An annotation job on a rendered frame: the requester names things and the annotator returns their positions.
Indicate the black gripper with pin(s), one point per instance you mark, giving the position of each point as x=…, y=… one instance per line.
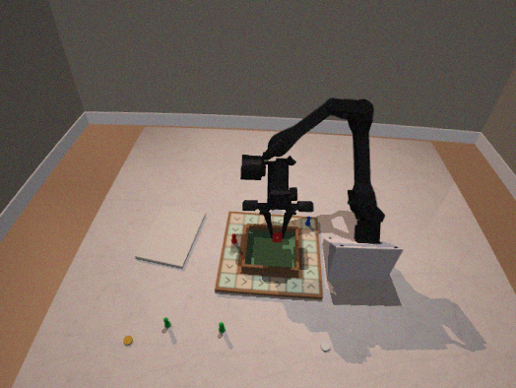
x=264, y=208

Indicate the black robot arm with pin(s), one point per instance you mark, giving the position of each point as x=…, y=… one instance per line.
x=359, y=114

